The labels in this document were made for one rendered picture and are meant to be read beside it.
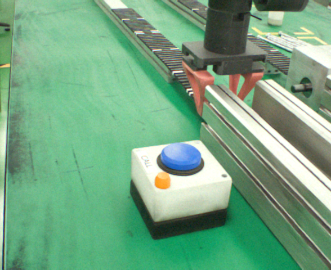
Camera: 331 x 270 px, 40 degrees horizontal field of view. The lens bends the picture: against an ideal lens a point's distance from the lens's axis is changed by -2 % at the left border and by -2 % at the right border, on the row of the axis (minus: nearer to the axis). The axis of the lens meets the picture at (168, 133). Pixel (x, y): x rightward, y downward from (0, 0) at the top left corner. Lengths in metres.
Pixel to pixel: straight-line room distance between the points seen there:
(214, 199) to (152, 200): 0.06
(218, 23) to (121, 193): 0.25
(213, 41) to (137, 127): 0.16
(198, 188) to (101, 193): 0.13
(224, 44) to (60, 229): 0.31
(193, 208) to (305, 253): 0.11
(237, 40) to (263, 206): 0.23
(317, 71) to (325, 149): 0.21
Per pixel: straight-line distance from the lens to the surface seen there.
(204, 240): 0.47
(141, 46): 0.93
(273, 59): 0.86
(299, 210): 0.44
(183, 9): 1.22
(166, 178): 0.42
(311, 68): 0.71
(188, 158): 0.45
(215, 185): 0.45
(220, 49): 0.61
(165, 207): 0.44
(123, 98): 0.73
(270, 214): 0.48
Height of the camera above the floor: 1.09
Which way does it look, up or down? 30 degrees down
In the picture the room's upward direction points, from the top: 4 degrees clockwise
